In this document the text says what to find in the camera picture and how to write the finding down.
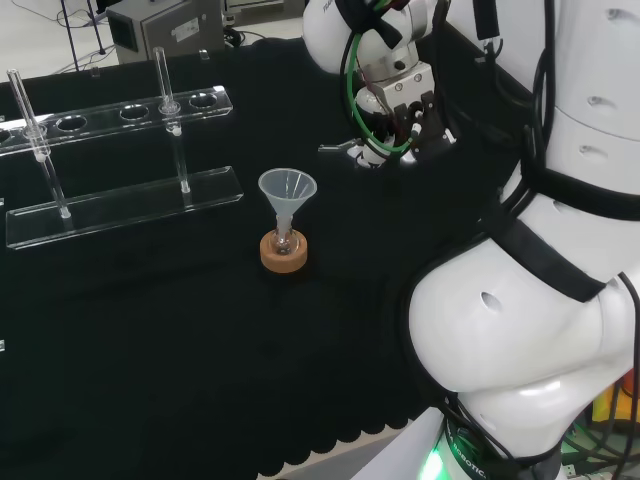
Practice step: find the clear plastic funnel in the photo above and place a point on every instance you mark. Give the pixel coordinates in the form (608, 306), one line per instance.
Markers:
(287, 192)

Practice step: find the black bench cloth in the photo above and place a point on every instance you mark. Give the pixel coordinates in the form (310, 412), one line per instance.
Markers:
(150, 350)

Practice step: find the grey metal cabinet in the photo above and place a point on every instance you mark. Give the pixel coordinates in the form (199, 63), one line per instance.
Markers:
(165, 30)

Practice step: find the yellow stop button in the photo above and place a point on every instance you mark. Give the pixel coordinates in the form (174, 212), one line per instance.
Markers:
(607, 400)

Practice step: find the clear acrylic funnel stand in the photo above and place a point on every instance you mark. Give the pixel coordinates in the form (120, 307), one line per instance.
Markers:
(125, 202)

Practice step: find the black tripod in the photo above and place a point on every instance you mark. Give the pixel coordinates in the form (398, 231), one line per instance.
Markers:
(102, 49)

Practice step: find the clear round-bottom flask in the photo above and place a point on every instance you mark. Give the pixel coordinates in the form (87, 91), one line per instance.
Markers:
(283, 245)

